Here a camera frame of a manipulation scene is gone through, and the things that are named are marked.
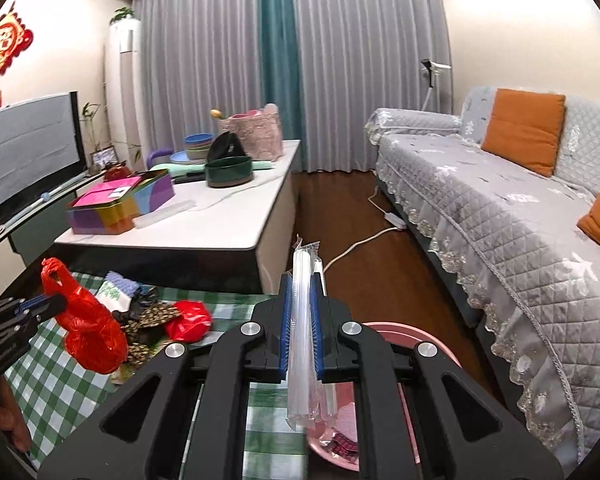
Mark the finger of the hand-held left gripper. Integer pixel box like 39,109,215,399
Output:
0,293,68,323
0,316,42,361

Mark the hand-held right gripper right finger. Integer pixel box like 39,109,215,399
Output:
311,271,566,480

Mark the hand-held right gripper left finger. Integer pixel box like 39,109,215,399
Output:
37,273,294,480

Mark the clear plastic wrapper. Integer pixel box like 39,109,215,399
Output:
284,232,342,432

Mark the large red plastic bag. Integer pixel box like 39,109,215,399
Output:
40,257,130,375

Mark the pink plastic basin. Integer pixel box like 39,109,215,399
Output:
304,322,464,472

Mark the person's left hand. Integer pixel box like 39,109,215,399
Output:
0,375,32,456

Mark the green checked tablecloth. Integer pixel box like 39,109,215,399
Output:
4,270,312,480

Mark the white green print packet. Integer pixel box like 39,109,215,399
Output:
95,280,132,315

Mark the dark television stand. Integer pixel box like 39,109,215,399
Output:
0,169,108,267

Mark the small red plastic bag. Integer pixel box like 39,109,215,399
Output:
162,300,215,345

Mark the dark red checked wrapper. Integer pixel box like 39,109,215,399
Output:
329,431,361,462

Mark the leopard print wrapper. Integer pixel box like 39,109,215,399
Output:
111,302,182,367

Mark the pink top multicolour tin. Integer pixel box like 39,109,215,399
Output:
65,182,137,236

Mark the white coffee table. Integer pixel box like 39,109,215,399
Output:
54,139,302,295

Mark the red teapot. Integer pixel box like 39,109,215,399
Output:
103,160,137,182

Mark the flat screen television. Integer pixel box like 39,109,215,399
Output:
0,90,89,212

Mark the open multicolour tin box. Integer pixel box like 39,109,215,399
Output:
129,169,176,219

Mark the mint green tray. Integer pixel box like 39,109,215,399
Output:
149,159,277,175

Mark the dark green bowl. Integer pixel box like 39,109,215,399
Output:
203,155,255,189

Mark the bamboo plant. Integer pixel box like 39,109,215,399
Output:
81,102,104,157

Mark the purple plastic container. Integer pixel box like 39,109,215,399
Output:
147,147,176,169

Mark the black curved lid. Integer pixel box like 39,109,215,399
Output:
207,130,249,164

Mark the light blue plate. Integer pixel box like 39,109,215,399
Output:
169,150,207,166

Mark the pink lace basket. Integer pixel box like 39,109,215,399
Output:
218,104,285,162

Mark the stack of coloured bowls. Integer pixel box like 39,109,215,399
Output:
183,132,216,161

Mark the grey quilted sofa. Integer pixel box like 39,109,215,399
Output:
365,85,600,467

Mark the white standing air conditioner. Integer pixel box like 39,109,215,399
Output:
103,18,149,172

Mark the teal curtain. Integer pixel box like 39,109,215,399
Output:
256,0,307,174

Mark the white floor lamp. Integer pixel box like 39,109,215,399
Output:
419,58,454,112

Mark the grey curtain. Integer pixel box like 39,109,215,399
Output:
129,0,267,171
289,0,455,174

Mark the white power cable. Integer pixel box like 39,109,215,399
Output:
322,186,407,272

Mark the thin white table cable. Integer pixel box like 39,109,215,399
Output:
179,186,262,217

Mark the small photo frame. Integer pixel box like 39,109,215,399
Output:
89,145,119,171

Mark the red knot wall decoration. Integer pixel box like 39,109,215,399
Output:
0,2,35,112

